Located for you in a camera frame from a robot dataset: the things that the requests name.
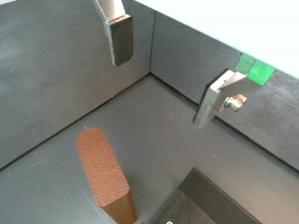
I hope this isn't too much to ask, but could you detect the green shape sorter board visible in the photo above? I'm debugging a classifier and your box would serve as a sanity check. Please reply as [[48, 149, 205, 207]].
[[234, 53, 276, 86]]

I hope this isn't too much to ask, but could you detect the brown two-pronged block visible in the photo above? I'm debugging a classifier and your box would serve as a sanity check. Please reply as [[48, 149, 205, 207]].
[[76, 128, 136, 224]]

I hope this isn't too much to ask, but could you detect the dark grey curved bracket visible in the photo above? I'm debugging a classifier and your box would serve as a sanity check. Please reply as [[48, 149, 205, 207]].
[[148, 167, 263, 224]]

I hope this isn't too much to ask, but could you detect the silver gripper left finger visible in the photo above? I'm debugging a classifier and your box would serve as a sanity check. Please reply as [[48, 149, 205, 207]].
[[92, 0, 133, 67]]

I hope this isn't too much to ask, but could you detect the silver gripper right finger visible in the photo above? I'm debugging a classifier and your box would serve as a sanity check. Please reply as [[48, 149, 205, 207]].
[[192, 69, 260, 129]]

